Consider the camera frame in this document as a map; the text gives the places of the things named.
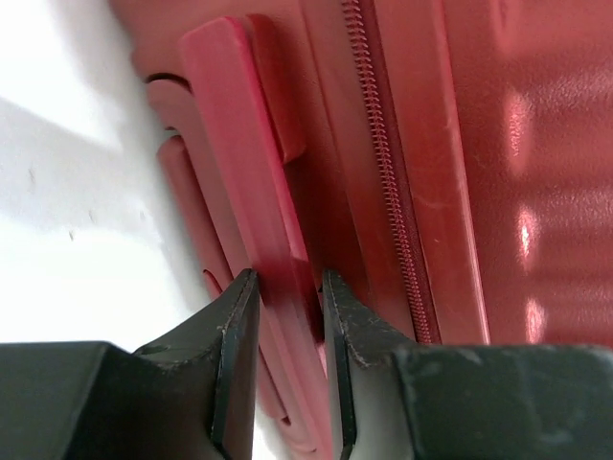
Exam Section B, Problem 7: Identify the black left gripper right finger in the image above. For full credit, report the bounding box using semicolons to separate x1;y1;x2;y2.
322;271;612;459

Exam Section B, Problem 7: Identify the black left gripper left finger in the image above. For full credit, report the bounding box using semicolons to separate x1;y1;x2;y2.
1;269;260;459

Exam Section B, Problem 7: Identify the red hard-shell suitcase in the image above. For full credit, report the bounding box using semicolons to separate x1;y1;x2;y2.
111;1;612;459

